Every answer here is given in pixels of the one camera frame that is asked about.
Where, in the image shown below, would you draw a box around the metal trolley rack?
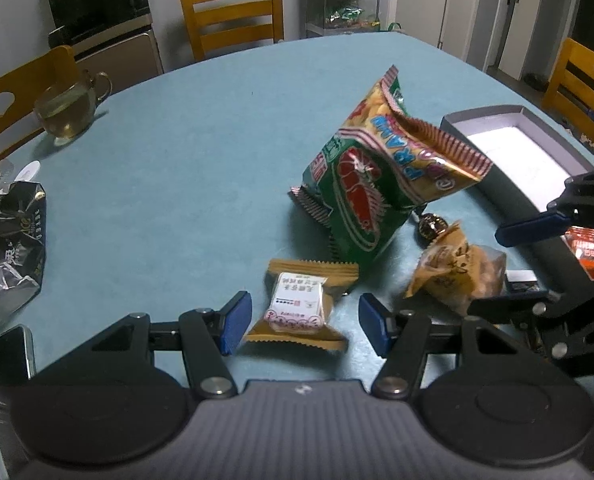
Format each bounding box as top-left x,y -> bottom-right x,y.
304,0 -> 382,39

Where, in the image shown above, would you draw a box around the pile of snack packets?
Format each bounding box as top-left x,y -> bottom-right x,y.
324,4 -> 380,30

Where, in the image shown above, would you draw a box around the grey box white inside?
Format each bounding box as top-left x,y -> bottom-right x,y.
439,104 -> 594,307

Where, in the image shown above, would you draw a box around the black foil tea package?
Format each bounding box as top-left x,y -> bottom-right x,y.
0,179 -> 48,329

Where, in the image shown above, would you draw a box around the green chip bag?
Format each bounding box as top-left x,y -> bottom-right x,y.
289,64 -> 494,267

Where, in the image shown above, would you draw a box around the yellow clear cake packet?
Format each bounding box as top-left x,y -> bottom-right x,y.
404,220 -> 508,317

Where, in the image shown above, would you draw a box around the wooden chair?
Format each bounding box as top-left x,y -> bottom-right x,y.
0,44 -> 81,172
178,0 -> 285,62
542,37 -> 594,162

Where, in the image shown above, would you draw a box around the orange snack packet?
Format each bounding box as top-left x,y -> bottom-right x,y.
564,226 -> 594,282

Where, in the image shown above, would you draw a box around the round foil candy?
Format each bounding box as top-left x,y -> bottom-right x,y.
416,212 -> 451,247

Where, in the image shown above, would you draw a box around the smartphone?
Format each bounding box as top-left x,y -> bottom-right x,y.
0,323 -> 38,479

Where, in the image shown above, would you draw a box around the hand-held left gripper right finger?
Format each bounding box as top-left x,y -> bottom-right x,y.
358,292 -> 534,401

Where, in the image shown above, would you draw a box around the white round lid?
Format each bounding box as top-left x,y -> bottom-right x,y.
11,159 -> 42,182

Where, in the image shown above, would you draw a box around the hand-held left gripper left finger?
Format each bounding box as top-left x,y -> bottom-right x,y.
76,290 -> 254,401

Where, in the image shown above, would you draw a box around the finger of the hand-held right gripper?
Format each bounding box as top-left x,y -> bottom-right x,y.
495,165 -> 594,249
467,266 -> 594,327

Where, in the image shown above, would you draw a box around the white wardrobe doors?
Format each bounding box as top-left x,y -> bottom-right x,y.
390,0 -> 484,63

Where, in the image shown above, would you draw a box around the glass mug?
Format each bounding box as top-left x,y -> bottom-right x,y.
33,69 -> 113,142

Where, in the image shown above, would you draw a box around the brown pastry packet white label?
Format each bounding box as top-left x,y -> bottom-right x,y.
241,258 -> 361,354

